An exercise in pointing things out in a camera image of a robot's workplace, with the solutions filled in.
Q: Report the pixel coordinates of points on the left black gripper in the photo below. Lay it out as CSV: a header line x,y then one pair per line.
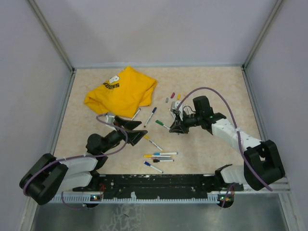
x,y
134,135

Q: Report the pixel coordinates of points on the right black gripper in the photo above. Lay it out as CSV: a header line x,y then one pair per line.
x,y
179,125

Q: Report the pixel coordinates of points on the green cap marker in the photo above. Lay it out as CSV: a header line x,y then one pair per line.
x,y
162,124

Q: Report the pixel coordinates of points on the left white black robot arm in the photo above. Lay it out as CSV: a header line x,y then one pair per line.
x,y
50,176

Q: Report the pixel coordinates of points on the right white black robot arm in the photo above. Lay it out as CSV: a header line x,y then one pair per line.
x,y
262,163

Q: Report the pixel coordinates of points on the yellow cap short marker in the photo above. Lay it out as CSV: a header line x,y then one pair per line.
x,y
153,143

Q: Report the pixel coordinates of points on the yellow cap silver marker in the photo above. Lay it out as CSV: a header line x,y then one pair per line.
x,y
157,156

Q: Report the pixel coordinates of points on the navy cap white marker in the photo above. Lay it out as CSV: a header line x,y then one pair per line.
x,y
137,112

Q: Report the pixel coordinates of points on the blue cap whiteboard marker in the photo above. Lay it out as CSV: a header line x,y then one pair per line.
x,y
153,167

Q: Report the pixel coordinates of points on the cyan cap marker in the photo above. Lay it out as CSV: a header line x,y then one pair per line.
x,y
170,153

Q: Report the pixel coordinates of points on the navy cap rainbow marker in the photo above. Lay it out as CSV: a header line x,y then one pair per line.
x,y
151,115

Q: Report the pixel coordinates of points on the black cap marker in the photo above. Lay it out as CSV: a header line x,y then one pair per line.
x,y
162,160

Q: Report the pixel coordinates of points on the yellow printed t-shirt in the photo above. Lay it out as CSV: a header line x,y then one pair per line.
x,y
122,94

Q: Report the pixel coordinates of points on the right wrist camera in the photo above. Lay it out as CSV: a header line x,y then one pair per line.
x,y
176,109

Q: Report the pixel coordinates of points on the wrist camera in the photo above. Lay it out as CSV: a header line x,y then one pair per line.
x,y
176,109
109,118

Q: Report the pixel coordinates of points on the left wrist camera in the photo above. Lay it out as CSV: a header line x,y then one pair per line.
x,y
109,118

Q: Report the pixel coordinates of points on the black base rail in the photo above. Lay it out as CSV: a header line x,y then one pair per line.
x,y
169,187

